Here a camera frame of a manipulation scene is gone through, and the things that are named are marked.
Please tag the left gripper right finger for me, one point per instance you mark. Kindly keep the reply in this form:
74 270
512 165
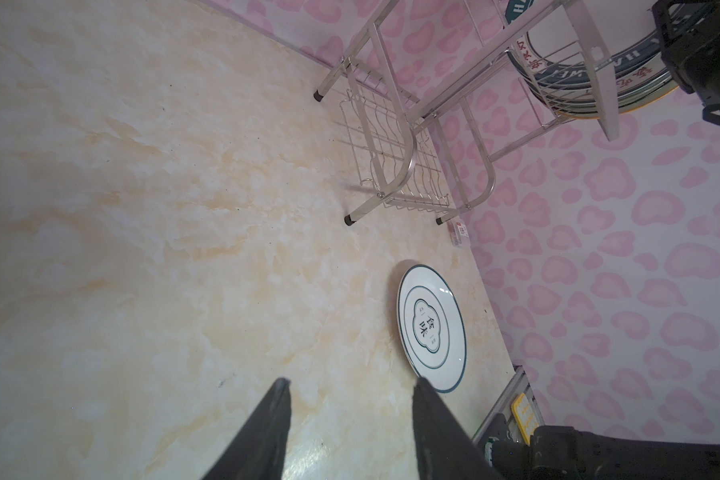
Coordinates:
443 450

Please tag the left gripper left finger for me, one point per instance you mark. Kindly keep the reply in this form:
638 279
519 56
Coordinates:
258 450

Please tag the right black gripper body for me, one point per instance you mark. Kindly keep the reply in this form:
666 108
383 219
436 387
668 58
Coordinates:
693 57

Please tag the cat and stars plate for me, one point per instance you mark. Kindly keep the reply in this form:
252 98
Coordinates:
630 104

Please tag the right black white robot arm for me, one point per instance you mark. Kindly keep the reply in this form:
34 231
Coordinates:
602 257

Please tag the small pink white box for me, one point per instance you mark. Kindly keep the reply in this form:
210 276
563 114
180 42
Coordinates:
458 233

